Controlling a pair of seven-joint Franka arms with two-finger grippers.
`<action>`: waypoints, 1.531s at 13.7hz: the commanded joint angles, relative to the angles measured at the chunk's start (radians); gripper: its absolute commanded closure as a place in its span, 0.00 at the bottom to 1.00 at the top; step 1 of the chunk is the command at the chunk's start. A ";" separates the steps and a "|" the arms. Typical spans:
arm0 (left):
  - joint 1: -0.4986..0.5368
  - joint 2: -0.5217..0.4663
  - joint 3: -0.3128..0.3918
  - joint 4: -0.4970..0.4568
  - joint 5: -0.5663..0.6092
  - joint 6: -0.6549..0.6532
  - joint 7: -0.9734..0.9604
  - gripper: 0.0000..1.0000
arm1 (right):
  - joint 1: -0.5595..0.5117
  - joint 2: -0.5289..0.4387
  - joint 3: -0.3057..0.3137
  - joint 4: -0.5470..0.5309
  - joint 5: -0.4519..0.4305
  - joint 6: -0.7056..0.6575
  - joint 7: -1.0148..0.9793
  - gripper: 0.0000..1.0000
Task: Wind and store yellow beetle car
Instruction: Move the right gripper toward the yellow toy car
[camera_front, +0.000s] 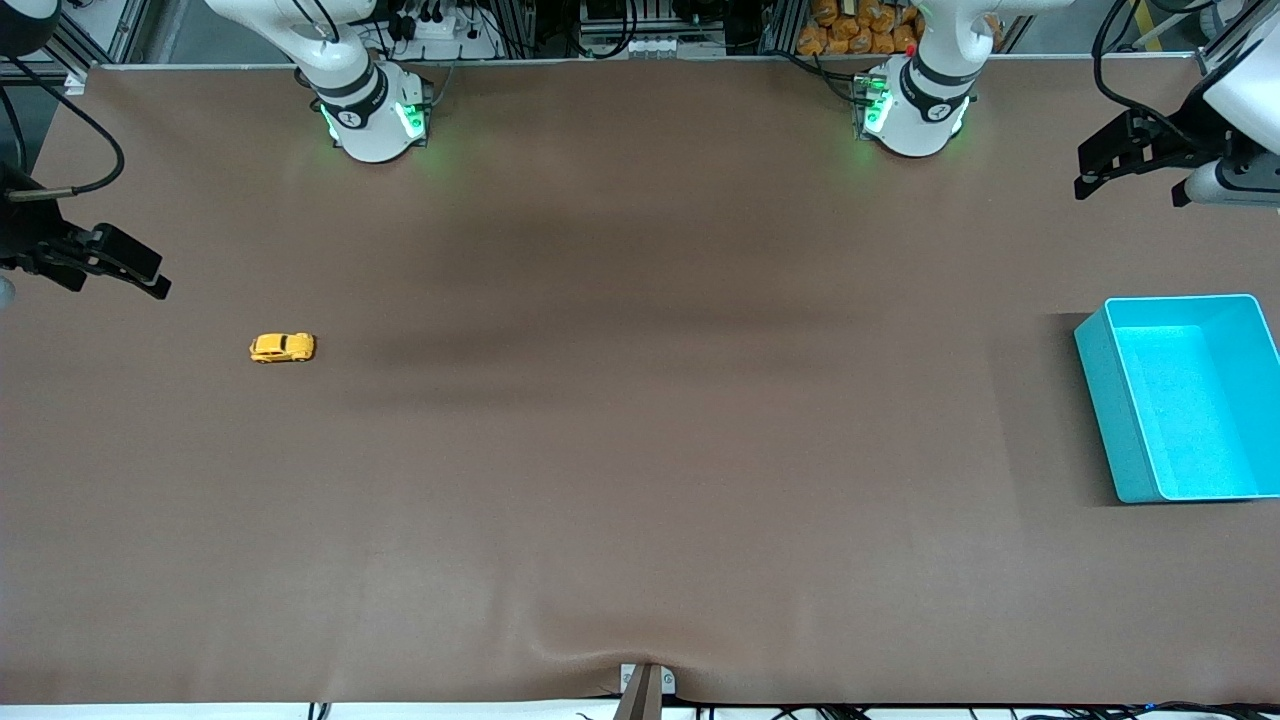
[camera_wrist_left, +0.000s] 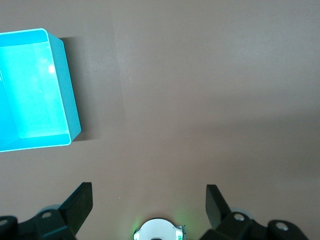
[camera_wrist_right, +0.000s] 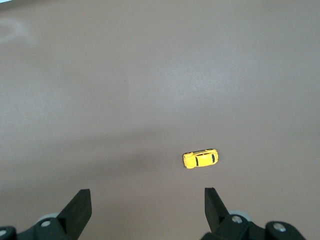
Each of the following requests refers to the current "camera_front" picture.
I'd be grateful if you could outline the white power strip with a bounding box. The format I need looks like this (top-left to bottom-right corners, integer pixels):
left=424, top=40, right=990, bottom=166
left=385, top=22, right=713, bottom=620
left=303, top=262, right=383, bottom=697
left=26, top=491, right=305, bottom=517
left=385, top=8, right=501, bottom=61

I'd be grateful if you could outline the orange mesh fruit bag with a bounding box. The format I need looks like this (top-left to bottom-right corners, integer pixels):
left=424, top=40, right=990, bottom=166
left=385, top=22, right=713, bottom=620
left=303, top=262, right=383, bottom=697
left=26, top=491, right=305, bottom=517
left=797, top=0, right=926, bottom=57

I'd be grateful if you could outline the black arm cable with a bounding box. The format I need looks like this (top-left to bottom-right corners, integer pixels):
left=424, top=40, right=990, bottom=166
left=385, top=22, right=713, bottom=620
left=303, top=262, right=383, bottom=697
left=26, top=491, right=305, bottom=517
left=1091, top=0, right=1206, bottom=151
left=0, top=85, right=127, bottom=203

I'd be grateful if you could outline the metal mat clamp bracket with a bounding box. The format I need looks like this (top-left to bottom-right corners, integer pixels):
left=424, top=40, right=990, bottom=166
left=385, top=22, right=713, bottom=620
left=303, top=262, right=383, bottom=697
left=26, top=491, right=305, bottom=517
left=612, top=662, right=678, bottom=720

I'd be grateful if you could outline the teal plastic bin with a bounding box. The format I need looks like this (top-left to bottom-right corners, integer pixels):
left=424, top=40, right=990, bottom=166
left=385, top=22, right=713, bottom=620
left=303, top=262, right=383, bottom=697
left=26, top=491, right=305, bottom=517
left=1074, top=293, right=1280, bottom=505

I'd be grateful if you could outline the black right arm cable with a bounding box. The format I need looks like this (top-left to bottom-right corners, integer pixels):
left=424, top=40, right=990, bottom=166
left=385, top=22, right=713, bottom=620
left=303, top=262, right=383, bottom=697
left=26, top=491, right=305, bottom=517
left=0, top=85, right=127, bottom=203

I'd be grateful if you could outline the yellow beetle toy car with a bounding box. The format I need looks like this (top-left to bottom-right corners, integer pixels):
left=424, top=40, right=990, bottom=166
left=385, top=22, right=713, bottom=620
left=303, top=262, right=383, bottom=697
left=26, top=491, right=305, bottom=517
left=249, top=332, right=317, bottom=364

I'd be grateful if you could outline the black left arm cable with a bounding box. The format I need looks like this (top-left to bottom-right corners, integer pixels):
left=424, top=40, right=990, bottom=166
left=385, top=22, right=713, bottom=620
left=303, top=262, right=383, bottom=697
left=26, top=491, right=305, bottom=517
left=1091, top=0, right=1206, bottom=151

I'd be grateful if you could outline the aluminium frame post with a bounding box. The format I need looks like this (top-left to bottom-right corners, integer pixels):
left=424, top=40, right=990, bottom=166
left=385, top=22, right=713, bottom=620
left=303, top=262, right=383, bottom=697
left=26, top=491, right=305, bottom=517
left=20, top=0, right=153, bottom=76
left=1195, top=0, right=1280, bottom=83

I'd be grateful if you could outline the brown table mat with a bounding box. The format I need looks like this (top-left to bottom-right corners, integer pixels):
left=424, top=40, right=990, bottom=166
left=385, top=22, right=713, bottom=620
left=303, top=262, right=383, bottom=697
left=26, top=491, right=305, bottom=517
left=0, top=55, right=1280, bottom=707

